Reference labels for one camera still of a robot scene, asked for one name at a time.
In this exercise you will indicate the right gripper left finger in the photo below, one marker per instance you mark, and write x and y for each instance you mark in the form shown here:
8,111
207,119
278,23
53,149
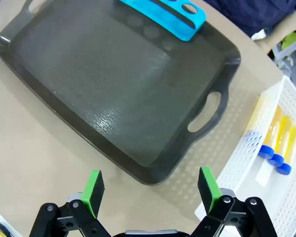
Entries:
91,197

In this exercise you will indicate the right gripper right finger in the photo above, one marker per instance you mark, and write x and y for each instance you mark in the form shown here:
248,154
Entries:
208,192

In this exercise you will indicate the yellow liquid tube blue cap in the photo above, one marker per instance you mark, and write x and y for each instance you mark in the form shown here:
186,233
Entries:
292,145
282,135

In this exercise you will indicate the dark grey plastic tray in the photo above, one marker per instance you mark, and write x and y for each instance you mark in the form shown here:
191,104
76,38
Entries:
113,86

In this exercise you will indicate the blue test tube rack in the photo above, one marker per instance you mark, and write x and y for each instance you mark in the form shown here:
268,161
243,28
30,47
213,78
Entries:
177,19

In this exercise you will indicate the person in dark blue clothing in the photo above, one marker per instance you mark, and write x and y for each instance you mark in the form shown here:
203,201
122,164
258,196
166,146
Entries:
249,12

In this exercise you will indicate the white perforated plastic basket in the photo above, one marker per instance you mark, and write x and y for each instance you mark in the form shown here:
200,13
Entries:
273,197

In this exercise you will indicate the orange liquid tube blue cap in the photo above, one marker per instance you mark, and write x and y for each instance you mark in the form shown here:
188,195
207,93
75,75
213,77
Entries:
272,130

